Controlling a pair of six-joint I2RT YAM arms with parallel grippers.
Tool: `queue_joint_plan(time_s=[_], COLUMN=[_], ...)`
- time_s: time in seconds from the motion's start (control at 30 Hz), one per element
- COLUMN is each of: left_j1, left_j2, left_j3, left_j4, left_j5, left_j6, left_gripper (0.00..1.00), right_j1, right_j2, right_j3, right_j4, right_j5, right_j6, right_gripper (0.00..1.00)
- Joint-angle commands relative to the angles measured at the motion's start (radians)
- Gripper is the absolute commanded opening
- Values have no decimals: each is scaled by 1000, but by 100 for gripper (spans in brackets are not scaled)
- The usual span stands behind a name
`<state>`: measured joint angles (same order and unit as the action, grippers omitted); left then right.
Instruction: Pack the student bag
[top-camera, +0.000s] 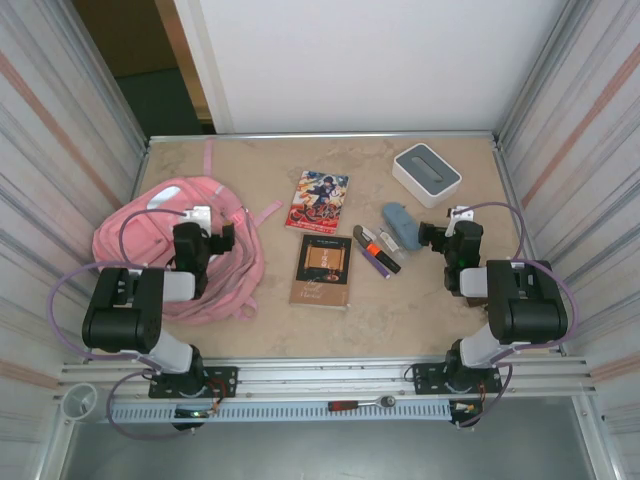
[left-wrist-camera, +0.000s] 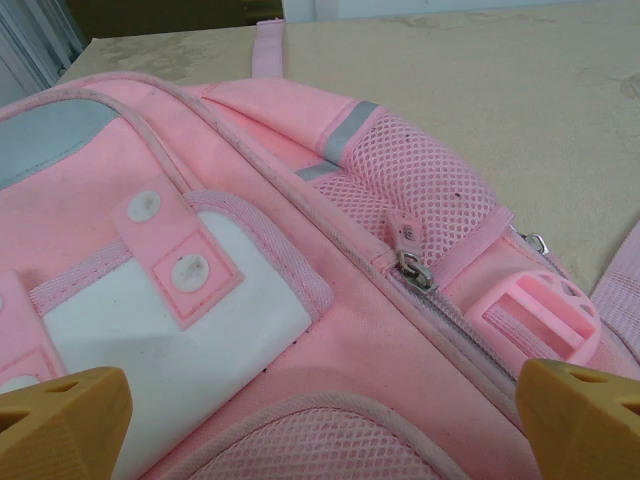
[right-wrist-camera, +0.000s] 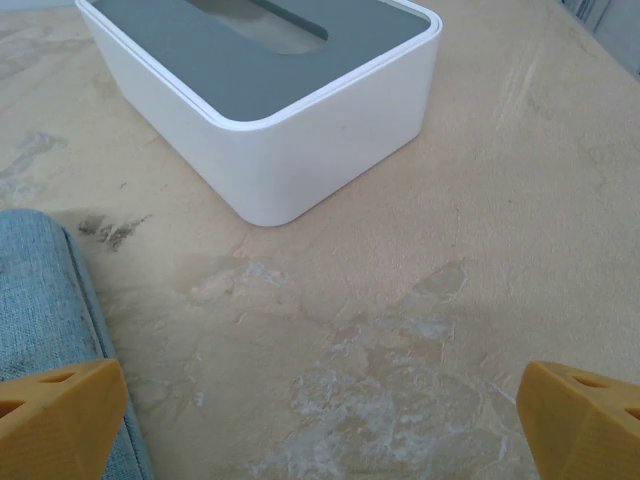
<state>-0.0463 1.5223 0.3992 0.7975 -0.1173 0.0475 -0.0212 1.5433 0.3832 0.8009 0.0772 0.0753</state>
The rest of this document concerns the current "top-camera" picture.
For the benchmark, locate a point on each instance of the pink backpack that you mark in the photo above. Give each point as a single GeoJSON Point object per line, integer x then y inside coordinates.
{"type": "Point", "coordinates": [125, 235]}

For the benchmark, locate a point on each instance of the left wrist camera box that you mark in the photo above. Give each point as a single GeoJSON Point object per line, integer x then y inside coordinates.
{"type": "Point", "coordinates": [200, 215]}

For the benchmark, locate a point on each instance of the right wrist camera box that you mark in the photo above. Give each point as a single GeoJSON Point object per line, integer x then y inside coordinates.
{"type": "Point", "coordinates": [462, 214]}

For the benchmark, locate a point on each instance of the white door frame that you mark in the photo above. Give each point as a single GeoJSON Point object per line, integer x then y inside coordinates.
{"type": "Point", "coordinates": [200, 60]}

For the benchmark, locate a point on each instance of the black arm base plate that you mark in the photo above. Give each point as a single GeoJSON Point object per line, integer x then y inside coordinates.
{"type": "Point", "coordinates": [225, 380]}
{"type": "Point", "coordinates": [422, 380]}

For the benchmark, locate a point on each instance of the dark brown leather pouch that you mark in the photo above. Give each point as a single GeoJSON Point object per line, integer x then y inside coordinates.
{"type": "Point", "coordinates": [476, 302]}

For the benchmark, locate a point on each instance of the grey stapler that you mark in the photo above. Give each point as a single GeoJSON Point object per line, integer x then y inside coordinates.
{"type": "Point", "coordinates": [361, 234]}

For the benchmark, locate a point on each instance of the small circuit board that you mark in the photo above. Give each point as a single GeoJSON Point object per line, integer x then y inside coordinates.
{"type": "Point", "coordinates": [465, 407]}
{"type": "Point", "coordinates": [192, 414]}

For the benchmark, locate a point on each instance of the clear glue stick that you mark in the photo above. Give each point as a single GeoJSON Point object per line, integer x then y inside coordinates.
{"type": "Point", "coordinates": [392, 245]}

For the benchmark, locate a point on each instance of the aluminium side rail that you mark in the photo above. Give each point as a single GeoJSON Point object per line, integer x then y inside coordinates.
{"type": "Point", "coordinates": [141, 165]}
{"type": "Point", "coordinates": [504, 170]}

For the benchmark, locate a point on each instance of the blue grey case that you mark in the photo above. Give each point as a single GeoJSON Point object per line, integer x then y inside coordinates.
{"type": "Point", "coordinates": [400, 220]}

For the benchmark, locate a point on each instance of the colourful manga book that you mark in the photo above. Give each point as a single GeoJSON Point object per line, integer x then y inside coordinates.
{"type": "Point", "coordinates": [317, 200]}

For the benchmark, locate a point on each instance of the white plastic pipe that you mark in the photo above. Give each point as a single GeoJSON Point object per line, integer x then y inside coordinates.
{"type": "Point", "coordinates": [82, 400]}

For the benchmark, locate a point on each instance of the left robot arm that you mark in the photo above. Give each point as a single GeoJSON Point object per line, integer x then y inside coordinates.
{"type": "Point", "coordinates": [120, 310]}

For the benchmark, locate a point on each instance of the brown black book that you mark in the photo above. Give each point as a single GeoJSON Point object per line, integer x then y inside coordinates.
{"type": "Point", "coordinates": [320, 270]}

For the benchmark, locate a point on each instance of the orange black highlighter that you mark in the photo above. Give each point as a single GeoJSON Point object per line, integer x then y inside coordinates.
{"type": "Point", "coordinates": [385, 259]}

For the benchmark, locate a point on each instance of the purple pen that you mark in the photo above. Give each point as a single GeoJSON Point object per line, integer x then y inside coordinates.
{"type": "Point", "coordinates": [376, 265]}

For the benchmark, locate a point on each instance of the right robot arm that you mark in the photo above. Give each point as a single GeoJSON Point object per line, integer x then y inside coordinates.
{"type": "Point", "coordinates": [525, 300]}

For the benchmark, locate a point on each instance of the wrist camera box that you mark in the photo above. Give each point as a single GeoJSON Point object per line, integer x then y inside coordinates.
{"type": "Point", "coordinates": [462, 214]}
{"type": "Point", "coordinates": [200, 215]}

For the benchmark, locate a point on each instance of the brown wooden door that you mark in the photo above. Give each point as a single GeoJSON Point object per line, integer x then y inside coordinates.
{"type": "Point", "coordinates": [125, 35]}

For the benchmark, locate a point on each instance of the white grey tissue box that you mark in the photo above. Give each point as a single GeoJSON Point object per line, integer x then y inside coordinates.
{"type": "Point", "coordinates": [425, 172]}

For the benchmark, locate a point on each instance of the thin aluminium table rail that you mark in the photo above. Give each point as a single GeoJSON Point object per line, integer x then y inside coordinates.
{"type": "Point", "coordinates": [350, 135]}

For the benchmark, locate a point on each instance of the wide aluminium mounting rail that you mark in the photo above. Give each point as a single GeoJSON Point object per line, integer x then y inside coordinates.
{"type": "Point", "coordinates": [325, 372]}

